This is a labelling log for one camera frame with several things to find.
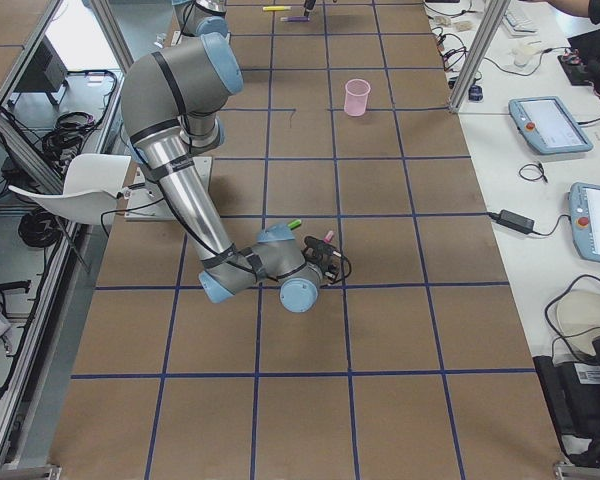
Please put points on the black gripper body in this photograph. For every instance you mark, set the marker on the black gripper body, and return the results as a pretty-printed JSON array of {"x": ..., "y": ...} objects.
[
  {"x": 310, "y": 4},
  {"x": 313, "y": 256}
]

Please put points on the purple highlighter pen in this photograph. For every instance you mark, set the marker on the purple highlighter pen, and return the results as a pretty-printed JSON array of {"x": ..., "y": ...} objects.
[{"x": 295, "y": 19}]

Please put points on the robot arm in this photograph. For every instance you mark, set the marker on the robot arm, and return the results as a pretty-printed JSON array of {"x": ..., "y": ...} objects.
[
  {"x": 200, "y": 17},
  {"x": 169, "y": 103}
]

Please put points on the pink mesh cup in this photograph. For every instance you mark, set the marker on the pink mesh cup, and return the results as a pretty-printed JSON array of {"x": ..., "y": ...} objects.
[{"x": 356, "y": 97}]

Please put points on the yellow highlighter pen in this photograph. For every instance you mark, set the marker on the yellow highlighter pen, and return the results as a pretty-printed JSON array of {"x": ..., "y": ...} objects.
[{"x": 276, "y": 8}]

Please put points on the green highlighter pen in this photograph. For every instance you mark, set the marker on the green highlighter pen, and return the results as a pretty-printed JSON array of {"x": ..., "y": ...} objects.
[{"x": 294, "y": 224}]

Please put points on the black power adapter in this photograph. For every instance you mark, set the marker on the black power adapter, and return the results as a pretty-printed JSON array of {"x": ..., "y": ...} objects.
[{"x": 516, "y": 222}]

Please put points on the blue plaid pouch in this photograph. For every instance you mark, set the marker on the blue plaid pouch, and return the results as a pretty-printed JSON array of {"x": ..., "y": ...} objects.
[{"x": 475, "y": 93}]

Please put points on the far teach pendant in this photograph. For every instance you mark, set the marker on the far teach pendant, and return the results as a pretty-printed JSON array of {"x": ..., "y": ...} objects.
[{"x": 547, "y": 126}]

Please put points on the teach pendant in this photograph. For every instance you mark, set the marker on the teach pendant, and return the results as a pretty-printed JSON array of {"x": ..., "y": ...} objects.
[
  {"x": 584, "y": 206},
  {"x": 547, "y": 126}
]

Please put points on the white plastic chair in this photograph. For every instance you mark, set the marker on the white plastic chair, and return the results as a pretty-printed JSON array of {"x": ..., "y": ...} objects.
[{"x": 91, "y": 186}]

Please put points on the near teach pendant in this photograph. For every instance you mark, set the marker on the near teach pendant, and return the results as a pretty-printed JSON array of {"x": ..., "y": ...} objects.
[{"x": 584, "y": 206}]

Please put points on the aluminium frame post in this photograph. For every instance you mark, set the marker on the aluminium frame post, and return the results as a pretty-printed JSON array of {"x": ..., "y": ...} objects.
[{"x": 485, "y": 33}]

